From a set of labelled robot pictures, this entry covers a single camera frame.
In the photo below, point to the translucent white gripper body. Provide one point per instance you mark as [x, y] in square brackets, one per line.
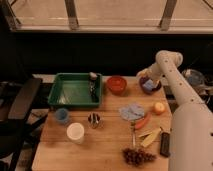
[153, 74]

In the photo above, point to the blue sponge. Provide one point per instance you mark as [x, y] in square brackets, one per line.
[148, 86]

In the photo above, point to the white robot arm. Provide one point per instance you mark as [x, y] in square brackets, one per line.
[191, 137]

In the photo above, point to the metal cup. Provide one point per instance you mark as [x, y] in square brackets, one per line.
[94, 120]

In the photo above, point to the white plastic cup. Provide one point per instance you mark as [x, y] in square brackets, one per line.
[75, 132]

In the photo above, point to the blue plastic cup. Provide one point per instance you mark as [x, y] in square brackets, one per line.
[62, 115]

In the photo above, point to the purple bowl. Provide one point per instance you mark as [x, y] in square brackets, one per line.
[143, 80]

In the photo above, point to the red yellow apple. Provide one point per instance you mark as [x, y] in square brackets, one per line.
[159, 108]

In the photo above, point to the red bowl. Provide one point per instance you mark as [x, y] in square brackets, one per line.
[116, 84]

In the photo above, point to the grey lidded container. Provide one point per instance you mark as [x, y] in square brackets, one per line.
[193, 77]

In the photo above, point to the blue crumpled cloth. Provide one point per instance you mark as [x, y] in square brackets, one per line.
[132, 112]

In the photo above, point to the orange carrot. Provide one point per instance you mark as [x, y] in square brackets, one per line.
[142, 122]

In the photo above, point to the metal spoon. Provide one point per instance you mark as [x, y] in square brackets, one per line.
[133, 134]

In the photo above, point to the metal utensil in tray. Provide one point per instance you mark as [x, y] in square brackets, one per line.
[92, 86]

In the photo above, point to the black remote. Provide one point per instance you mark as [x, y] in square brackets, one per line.
[164, 146]

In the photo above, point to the yellow banana piece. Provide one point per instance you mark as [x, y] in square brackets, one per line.
[149, 137]

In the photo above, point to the green plastic tray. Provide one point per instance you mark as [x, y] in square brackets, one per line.
[71, 90]

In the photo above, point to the purple grape bunch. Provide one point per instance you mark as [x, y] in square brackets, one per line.
[137, 157]

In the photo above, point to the black office chair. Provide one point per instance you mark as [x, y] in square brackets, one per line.
[14, 129]

